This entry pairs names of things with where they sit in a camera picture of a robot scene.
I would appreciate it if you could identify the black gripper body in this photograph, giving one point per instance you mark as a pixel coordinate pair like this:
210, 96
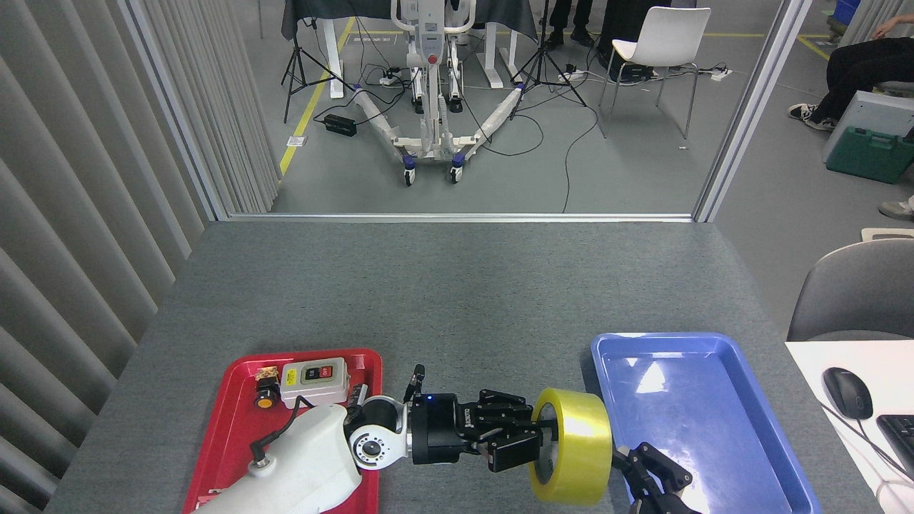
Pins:
439, 428

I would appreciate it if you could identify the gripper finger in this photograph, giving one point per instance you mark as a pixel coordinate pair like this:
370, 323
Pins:
514, 453
668, 471
500, 410

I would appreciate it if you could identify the yellow tape roll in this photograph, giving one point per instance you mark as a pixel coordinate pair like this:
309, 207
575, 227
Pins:
578, 442

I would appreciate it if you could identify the blue plastic tray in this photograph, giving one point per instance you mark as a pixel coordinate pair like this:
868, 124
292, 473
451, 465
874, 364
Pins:
714, 400

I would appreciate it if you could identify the black push button orange cap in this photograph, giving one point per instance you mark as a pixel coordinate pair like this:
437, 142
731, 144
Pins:
266, 395

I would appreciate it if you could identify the black computer mouse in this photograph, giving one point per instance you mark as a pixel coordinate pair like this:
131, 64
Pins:
847, 392

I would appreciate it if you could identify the red plastic tray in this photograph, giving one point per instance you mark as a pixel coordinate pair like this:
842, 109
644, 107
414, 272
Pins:
228, 442

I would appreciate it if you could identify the black keyboard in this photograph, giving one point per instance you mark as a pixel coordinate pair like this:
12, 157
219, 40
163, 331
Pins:
900, 439

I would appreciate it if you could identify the white desk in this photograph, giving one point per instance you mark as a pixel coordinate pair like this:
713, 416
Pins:
885, 371

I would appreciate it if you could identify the grey office chair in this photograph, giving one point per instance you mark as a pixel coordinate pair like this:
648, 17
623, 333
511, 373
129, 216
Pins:
857, 293

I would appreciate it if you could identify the white stand on wheels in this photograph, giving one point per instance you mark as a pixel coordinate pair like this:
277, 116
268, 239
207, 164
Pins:
428, 107

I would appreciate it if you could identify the black power adapter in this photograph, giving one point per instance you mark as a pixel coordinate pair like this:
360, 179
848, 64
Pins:
340, 125

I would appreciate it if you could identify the cream flat board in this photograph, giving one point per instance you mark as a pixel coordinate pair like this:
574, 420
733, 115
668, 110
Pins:
885, 234

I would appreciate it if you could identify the white power strip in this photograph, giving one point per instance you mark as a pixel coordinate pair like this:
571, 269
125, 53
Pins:
389, 78
571, 73
721, 73

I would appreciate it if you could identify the standing person's leg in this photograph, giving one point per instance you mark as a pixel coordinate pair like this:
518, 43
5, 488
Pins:
898, 209

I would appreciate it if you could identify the black tripod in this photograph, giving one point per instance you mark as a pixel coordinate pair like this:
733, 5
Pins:
296, 50
542, 50

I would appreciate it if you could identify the green tool case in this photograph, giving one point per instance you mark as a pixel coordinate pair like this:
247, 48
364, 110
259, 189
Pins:
864, 157

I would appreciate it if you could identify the person in black shoes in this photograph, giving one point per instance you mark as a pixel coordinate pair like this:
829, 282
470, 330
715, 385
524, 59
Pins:
582, 14

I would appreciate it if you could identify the white chair metal legs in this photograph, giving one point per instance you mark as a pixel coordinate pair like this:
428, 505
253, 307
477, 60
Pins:
671, 32

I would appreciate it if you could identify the grey metal box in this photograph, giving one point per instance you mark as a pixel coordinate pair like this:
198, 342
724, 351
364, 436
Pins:
878, 111

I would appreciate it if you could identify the seated person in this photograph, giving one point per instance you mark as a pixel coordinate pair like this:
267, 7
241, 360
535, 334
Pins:
857, 64

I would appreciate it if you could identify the blue bin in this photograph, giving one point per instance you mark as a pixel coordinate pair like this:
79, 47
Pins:
846, 13

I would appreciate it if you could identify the small black toggle switch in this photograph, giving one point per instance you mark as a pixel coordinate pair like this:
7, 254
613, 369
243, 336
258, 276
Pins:
358, 394

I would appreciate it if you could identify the grey switch box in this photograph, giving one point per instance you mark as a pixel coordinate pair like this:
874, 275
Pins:
314, 391

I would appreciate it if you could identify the silver rail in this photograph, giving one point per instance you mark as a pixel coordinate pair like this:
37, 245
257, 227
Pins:
457, 217

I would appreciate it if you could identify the silver post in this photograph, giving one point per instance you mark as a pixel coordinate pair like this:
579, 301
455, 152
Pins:
752, 107
175, 107

